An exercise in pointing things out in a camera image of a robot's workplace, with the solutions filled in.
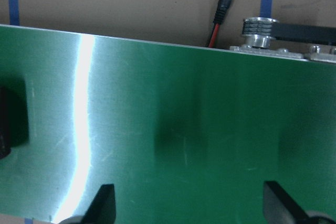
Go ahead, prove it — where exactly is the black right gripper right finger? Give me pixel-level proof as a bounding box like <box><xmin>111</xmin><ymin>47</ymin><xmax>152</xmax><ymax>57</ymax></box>
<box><xmin>263</xmin><ymin>181</ymin><xmax>309</xmax><ymax>223</ymax></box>

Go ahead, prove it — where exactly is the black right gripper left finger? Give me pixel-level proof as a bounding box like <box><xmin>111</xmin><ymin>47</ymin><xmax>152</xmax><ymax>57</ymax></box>
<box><xmin>82</xmin><ymin>184</ymin><xmax>116</xmax><ymax>223</ymax></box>

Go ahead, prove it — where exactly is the black capacitor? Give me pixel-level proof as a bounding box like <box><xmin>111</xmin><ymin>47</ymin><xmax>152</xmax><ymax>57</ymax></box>
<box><xmin>1</xmin><ymin>87</ymin><xmax>12</xmax><ymax>159</ymax></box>

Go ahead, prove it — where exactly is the green conveyor belt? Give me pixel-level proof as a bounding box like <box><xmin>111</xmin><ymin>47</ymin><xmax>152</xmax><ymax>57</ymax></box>
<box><xmin>1</xmin><ymin>25</ymin><xmax>335</xmax><ymax>223</ymax></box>

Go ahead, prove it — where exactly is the black red power cable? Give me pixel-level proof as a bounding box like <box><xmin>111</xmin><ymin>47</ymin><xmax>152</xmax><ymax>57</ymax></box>
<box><xmin>207</xmin><ymin>0</ymin><xmax>245</xmax><ymax>48</ymax></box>

